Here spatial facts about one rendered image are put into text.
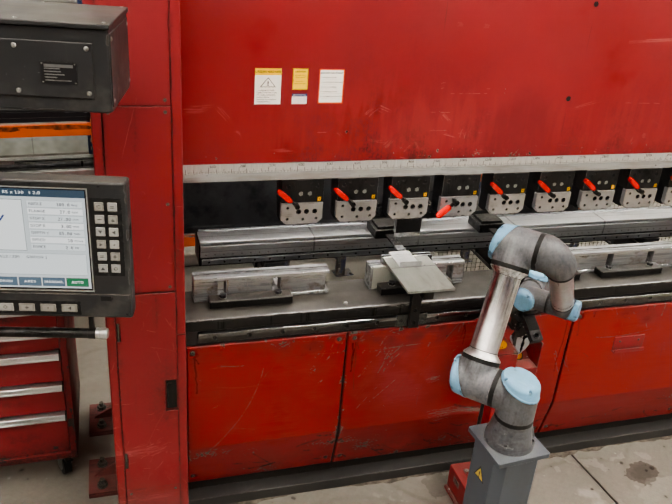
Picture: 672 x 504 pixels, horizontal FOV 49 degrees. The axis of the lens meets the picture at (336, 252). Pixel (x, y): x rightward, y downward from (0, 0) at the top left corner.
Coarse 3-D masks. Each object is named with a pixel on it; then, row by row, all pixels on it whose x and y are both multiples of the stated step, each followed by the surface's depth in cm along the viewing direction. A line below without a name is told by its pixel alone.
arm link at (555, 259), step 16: (544, 240) 215; (560, 240) 217; (544, 256) 214; (560, 256) 214; (544, 272) 218; (560, 272) 216; (576, 272) 222; (560, 288) 228; (560, 304) 240; (576, 304) 246
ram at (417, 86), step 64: (192, 0) 219; (256, 0) 224; (320, 0) 229; (384, 0) 235; (448, 0) 241; (512, 0) 247; (576, 0) 253; (640, 0) 260; (192, 64) 227; (256, 64) 232; (320, 64) 238; (384, 64) 244; (448, 64) 250; (512, 64) 257; (576, 64) 264; (640, 64) 272; (192, 128) 236; (256, 128) 242; (320, 128) 248; (384, 128) 254; (448, 128) 261; (512, 128) 268; (576, 128) 276; (640, 128) 284
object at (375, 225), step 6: (372, 222) 304; (378, 222) 302; (384, 222) 302; (390, 222) 302; (372, 228) 301; (378, 228) 298; (384, 228) 299; (390, 228) 300; (372, 234) 301; (378, 234) 298; (384, 234) 299; (390, 234) 299; (390, 240) 294; (396, 240) 294; (396, 246) 289; (402, 246) 290
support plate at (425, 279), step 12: (396, 264) 276; (432, 264) 279; (396, 276) 268; (408, 276) 268; (420, 276) 269; (432, 276) 270; (444, 276) 270; (408, 288) 260; (420, 288) 261; (432, 288) 261; (444, 288) 262
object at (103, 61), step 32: (0, 0) 172; (0, 32) 155; (32, 32) 156; (64, 32) 156; (96, 32) 157; (0, 64) 157; (32, 64) 158; (64, 64) 158; (96, 64) 160; (128, 64) 181; (0, 96) 161; (32, 96) 161; (64, 96) 161; (96, 96) 163
